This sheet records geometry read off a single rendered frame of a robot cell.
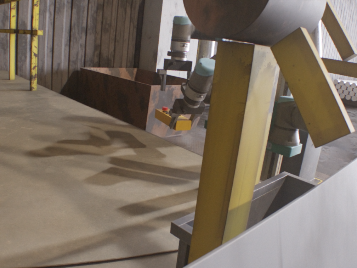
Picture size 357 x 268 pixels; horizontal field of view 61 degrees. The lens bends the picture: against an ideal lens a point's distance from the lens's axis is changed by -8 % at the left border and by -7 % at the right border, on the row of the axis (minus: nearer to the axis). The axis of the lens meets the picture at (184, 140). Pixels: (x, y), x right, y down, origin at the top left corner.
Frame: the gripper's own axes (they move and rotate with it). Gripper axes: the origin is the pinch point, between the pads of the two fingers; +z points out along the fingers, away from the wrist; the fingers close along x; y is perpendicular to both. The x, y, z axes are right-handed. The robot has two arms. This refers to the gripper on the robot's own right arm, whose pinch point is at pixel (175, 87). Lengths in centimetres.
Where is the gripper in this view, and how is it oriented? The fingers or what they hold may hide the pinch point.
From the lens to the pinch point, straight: 158.7
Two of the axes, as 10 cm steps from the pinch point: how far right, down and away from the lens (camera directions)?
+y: 4.7, 3.0, -8.3
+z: -1.1, 9.5, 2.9
